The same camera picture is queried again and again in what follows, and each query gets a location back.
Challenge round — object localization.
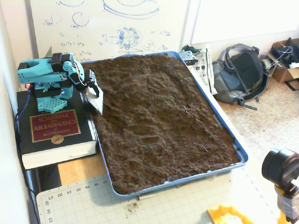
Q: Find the black cable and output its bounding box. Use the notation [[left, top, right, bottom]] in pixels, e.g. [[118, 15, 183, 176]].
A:
[[15, 130, 41, 224]]

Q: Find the grey backpack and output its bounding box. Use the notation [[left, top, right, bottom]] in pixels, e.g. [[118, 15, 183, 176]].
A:
[[212, 43, 270, 111]]

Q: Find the black grilled device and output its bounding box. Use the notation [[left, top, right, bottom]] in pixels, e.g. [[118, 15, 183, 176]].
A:
[[178, 50, 198, 66]]

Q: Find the brown soil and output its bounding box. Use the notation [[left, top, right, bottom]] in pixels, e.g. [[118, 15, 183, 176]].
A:
[[80, 53, 240, 195]]

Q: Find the yellow plastic part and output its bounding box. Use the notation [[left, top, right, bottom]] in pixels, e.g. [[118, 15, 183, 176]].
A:
[[207, 203, 254, 224]]

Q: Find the grey-green cutting mat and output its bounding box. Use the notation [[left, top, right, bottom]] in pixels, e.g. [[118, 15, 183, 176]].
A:
[[36, 163, 281, 224]]

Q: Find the yellow camera clamp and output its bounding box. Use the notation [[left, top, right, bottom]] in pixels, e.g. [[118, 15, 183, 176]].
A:
[[274, 184, 299, 224]]

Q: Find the white printed soil bag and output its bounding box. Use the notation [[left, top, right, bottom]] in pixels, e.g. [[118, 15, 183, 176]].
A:
[[186, 48, 218, 95]]

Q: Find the blue cable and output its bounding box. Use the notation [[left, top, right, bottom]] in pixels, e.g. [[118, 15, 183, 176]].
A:
[[14, 90, 32, 136]]

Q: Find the blue plastic tray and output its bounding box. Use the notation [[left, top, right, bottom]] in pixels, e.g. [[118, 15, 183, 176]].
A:
[[76, 50, 249, 199]]

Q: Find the whiteboard with blue drawings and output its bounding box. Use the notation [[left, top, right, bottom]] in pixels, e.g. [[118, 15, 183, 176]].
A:
[[29, 0, 190, 65]]

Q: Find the cardboard box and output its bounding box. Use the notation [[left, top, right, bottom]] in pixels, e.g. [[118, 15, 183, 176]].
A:
[[266, 38, 299, 91]]

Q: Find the black camera lens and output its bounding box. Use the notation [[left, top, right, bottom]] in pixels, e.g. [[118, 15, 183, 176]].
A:
[[261, 147, 299, 190]]

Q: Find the blank white board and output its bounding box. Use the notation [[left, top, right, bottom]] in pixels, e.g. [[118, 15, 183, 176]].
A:
[[190, 0, 299, 46]]

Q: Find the black chemistry handbook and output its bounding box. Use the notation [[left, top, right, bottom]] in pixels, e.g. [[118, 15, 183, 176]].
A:
[[16, 88, 98, 170]]

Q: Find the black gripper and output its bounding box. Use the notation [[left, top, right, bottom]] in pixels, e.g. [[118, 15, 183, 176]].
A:
[[79, 69, 101, 97]]

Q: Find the silver taped scoop blade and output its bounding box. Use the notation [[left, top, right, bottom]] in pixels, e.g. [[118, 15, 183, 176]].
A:
[[84, 88, 104, 115]]

